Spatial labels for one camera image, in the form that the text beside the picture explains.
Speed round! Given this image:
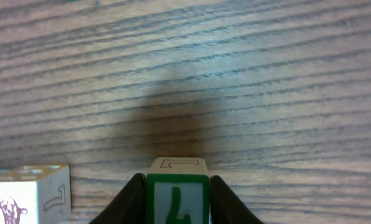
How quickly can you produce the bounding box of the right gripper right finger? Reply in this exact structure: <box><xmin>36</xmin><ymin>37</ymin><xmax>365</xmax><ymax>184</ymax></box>
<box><xmin>210</xmin><ymin>175</ymin><xmax>263</xmax><ymax>224</ymax></box>

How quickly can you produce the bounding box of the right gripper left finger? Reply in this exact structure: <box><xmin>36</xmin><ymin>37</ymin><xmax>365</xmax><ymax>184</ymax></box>
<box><xmin>89</xmin><ymin>173</ymin><xmax>146</xmax><ymax>224</ymax></box>

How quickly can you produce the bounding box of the green L wooden block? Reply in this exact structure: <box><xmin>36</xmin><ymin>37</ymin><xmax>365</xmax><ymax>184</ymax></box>
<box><xmin>145</xmin><ymin>157</ymin><xmax>210</xmax><ymax>224</ymax></box>

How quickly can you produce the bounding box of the blue edged squirrel block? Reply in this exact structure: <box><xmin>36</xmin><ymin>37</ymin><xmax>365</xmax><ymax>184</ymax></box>
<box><xmin>0</xmin><ymin>164</ymin><xmax>71</xmax><ymax>224</ymax></box>

